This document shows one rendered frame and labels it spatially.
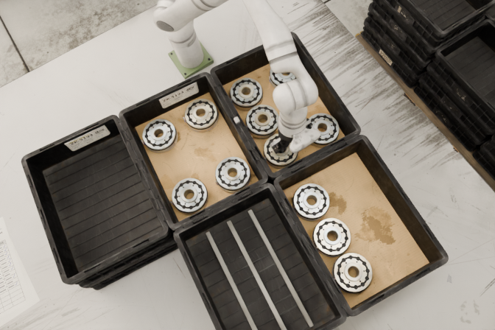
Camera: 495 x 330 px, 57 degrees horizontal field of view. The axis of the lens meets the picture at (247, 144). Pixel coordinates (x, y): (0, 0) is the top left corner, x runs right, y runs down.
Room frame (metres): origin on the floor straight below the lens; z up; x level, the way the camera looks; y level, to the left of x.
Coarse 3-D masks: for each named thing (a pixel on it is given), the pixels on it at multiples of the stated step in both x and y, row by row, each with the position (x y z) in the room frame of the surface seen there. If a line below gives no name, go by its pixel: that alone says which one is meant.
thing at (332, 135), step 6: (318, 114) 0.58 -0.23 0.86; (324, 114) 0.58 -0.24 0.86; (312, 120) 0.57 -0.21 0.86; (318, 120) 0.56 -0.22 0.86; (324, 120) 0.56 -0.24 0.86; (330, 120) 0.56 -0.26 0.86; (336, 120) 0.56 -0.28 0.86; (312, 126) 0.55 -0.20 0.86; (330, 126) 0.54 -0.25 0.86; (336, 126) 0.54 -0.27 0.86; (330, 132) 0.52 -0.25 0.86; (336, 132) 0.52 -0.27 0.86; (324, 138) 0.50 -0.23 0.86; (330, 138) 0.50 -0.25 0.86
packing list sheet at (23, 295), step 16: (0, 224) 0.40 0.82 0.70; (0, 240) 0.34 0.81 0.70; (0, 256) 0.29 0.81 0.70; (16, 256) 0.29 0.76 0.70; (0, 272) 0.24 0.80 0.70; (16, 272) 0.24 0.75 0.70; (0, 288) 0.20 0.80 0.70; (16, 288) 0.19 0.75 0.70; (32, 288) 0.18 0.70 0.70; (0, 304) 0.15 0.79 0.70; (16, 304) 0.14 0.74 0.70; (32, 304) 0.14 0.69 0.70; (0, 320) 0.10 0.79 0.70
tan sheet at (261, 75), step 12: (252, 72) 0.78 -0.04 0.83; (264, 72) 0.77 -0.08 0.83; (228, 84) 0.74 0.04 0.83; (264, 84) 0.73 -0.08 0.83; (264, 96) 0.68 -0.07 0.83; (276, 108) 0.64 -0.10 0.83; (312, 108) 0.62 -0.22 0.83; (324, 108) 0.62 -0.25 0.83; (264, 120) 0.60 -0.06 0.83; (276, 132) 0.56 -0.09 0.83; (300, 156) 0.47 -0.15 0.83
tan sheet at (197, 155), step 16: (208, 96) 0.70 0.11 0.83; (176, 112) 0.66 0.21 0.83; (176, 128) 0.60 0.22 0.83; (224, 128) 0.59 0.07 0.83; (144, 144) 0.56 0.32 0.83; (176, 144) 0.55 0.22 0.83; (192, 144) 0.54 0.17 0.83; (208, 144) 0.54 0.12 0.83; (224, 144) 0.53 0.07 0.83; (160, 160) 0.50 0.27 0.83; (176, 160) 0.50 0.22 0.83; (192, 160) 0.49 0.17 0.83; (208, 160) 0.49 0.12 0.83; (160, 176) 0.45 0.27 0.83; (176, 176) 0.45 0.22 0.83; (192, 176) 0.44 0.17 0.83; (208, 176) 0.44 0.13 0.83; (208, 192) 0.39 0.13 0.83; (224, 192) 0.38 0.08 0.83; (176, 208) 0.35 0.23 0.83
